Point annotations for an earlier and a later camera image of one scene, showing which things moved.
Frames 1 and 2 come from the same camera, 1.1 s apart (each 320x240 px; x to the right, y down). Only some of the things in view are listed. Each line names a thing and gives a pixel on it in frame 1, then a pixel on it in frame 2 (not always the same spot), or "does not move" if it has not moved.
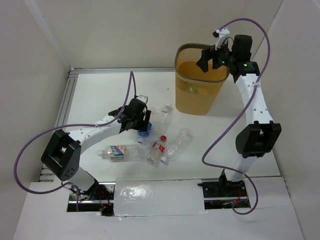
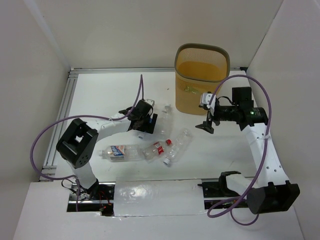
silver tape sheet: x=155 y=196 does not move
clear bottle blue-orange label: x=122 y=153 does not move
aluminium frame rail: x=68 y=87 does not move
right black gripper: x=209 y=53 → x=206 y=125
